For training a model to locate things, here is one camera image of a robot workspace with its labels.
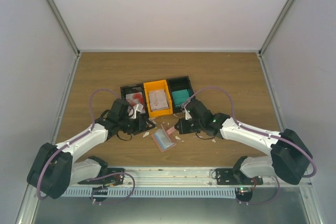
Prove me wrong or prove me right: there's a teal card stack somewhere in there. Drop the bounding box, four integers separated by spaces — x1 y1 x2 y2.
172 89 191 108

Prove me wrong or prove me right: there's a black bin with red cards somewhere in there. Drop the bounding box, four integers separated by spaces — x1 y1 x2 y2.
120 83 149 116

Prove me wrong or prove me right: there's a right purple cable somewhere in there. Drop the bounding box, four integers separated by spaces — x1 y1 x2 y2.
183 85 317 177

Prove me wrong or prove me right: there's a purple cable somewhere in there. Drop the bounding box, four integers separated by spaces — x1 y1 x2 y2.
36 89 123 200
183 85 317 177

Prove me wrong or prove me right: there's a white patterned card stack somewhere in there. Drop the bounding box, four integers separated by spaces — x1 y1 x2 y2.
149 89 169 111

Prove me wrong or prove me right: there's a black bin with teal cards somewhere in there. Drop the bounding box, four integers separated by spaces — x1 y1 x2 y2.
166 76 194 113

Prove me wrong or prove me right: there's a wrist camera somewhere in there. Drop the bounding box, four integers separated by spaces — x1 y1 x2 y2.
181 99 195 120
129 103 144 119

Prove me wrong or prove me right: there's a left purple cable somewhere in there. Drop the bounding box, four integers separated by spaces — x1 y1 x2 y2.
36 89 123 200

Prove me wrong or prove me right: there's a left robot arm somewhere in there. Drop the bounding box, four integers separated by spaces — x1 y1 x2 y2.
27 99 155 199

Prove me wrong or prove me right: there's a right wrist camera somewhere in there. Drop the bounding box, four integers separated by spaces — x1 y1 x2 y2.
181 99 195 120

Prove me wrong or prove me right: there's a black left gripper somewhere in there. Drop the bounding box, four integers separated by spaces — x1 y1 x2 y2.
119 115 155 135

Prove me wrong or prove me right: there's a yellow plastic bin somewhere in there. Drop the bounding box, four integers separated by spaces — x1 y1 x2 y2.
143 80 173 118

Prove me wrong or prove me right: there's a slotted cable duct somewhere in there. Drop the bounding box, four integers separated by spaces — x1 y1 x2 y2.
63 187 236 199

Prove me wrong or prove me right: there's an aluminium mounting rail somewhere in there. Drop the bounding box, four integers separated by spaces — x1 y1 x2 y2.
73 166 310 187

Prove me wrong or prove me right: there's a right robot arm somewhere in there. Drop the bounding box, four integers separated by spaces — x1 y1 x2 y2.
174 100 313 185

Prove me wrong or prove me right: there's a pink leather card holder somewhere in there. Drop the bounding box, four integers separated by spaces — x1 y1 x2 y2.
152 124 176 152

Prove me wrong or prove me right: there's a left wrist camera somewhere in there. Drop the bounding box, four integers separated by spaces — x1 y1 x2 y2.
129 103 144 119

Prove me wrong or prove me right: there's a red circle card stack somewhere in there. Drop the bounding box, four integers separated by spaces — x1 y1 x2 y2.
125 92 145 112

